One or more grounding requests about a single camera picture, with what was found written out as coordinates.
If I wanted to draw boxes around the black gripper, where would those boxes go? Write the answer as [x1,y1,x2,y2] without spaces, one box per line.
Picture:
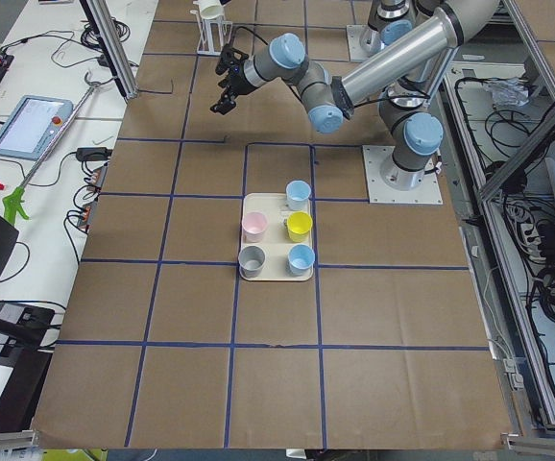
[210,43,261,114]

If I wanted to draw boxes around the white plastic cup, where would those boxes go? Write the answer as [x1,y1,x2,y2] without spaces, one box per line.
[197,0,225,20]

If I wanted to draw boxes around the light blue cup far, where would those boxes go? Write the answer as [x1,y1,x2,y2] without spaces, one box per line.
[285,180,311,211]

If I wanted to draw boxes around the light blue cup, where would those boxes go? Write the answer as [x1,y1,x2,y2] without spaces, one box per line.
[287,244,315,276]
[285,180,311,211]

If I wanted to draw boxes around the pink plastic cup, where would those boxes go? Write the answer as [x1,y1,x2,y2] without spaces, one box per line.
[241,211,268,243]

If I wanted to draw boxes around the yellow plastic cup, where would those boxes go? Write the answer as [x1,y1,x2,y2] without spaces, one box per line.
[286,211,313,243]

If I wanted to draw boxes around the grey plastic cup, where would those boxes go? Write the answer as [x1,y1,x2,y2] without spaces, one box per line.
[238,245,266,279]

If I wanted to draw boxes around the light blue cup near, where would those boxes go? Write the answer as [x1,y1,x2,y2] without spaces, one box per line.
[287,244,315,276]

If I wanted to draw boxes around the cream plastic tray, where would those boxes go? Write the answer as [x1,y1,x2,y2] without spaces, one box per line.
[239,193,314,281]

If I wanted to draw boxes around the black power adapter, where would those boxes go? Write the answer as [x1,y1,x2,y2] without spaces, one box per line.
[75,147,112,162]

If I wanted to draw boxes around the blue teach pendant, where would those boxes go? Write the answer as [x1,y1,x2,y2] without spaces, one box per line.
[0,95,73,160]

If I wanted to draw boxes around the white wire cup rack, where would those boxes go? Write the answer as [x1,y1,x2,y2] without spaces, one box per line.
[190,10,233,56]

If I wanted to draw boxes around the aluminium frame post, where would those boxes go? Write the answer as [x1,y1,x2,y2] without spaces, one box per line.
[80,0,138,101]

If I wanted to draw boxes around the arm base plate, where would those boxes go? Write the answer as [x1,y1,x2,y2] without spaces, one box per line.
[362,145,444,206]
[346,25,384,62]

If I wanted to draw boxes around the green handled reach grabber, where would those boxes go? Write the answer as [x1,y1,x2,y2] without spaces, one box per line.
[2,72,115,226]

